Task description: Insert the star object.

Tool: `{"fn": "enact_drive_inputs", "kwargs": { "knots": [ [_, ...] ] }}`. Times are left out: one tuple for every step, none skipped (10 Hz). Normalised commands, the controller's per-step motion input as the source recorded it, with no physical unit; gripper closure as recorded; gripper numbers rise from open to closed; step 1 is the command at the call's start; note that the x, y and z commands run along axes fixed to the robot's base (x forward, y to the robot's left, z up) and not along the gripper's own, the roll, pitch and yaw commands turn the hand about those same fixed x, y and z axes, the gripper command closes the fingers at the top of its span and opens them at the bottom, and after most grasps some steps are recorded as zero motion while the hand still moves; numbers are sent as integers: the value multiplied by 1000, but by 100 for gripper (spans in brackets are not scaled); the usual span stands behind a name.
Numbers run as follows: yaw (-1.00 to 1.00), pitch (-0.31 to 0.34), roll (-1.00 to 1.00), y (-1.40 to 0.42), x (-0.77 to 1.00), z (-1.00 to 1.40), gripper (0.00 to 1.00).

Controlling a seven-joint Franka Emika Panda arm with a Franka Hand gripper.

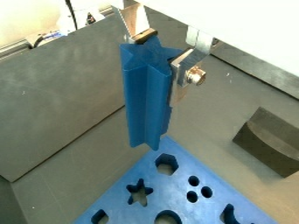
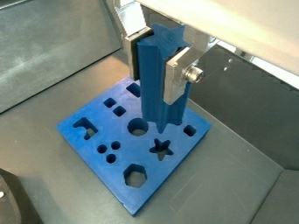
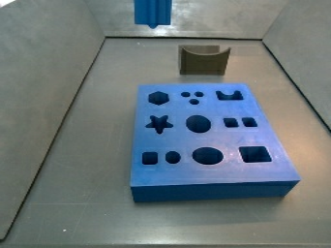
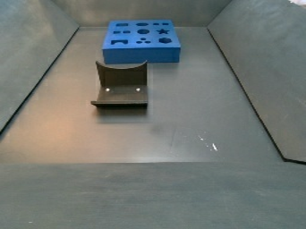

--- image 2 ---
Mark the blue star-shaped peg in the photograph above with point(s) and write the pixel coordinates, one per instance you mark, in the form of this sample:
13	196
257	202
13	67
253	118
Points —
156	50

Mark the black object at corner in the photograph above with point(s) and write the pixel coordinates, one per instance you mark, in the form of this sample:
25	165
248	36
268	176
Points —
17	207

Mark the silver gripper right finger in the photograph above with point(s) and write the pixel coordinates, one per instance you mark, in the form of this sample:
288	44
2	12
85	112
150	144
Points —
182	69

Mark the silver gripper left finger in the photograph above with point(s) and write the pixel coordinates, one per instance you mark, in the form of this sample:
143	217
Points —
134	30

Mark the blue shape-sorting board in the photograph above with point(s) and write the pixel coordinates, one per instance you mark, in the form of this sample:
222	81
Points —
131	156

